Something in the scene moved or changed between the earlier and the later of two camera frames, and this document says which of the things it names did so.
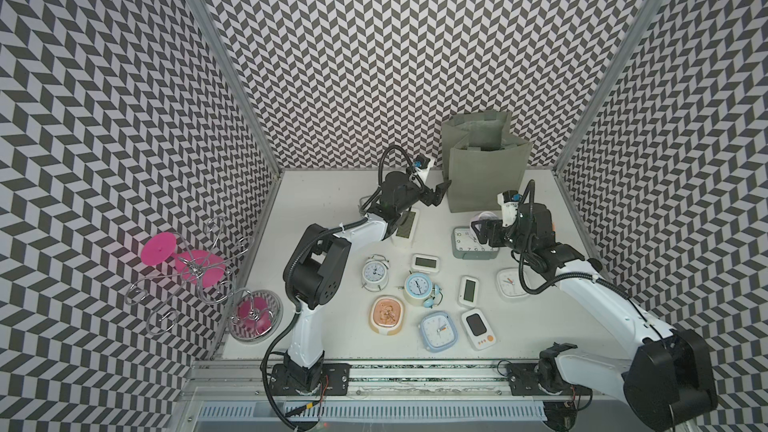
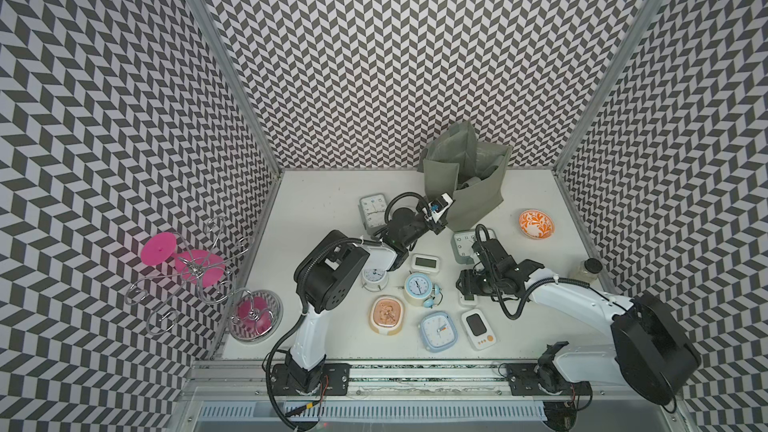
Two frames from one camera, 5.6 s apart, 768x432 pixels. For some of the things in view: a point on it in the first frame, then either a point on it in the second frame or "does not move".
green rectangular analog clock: [466, 245] does not move
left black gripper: [438, 193] -> [438, 227]
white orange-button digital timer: [478, 330] does not move
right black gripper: [483, 236] -> [468, 283]
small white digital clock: [425, 263] does not move
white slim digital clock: [468, 291] does not move
